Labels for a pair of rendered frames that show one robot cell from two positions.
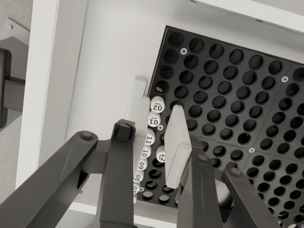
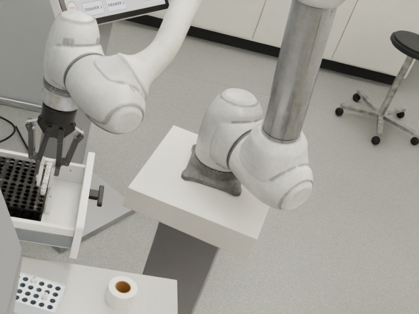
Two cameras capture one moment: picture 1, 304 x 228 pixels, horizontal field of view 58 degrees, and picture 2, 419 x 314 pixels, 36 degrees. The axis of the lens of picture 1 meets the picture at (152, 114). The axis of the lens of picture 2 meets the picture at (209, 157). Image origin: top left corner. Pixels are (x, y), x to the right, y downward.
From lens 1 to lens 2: 1.39 m
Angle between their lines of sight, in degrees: 37
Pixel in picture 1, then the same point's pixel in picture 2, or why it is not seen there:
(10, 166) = not seen: hidden behind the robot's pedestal
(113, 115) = (58, 202)
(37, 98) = (85, 189)
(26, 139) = (88, 179)
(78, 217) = not seen: hidden behind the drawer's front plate
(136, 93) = (48, 207)
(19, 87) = (93, 195)
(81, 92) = (73, 209)
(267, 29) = not seen: outside the picture
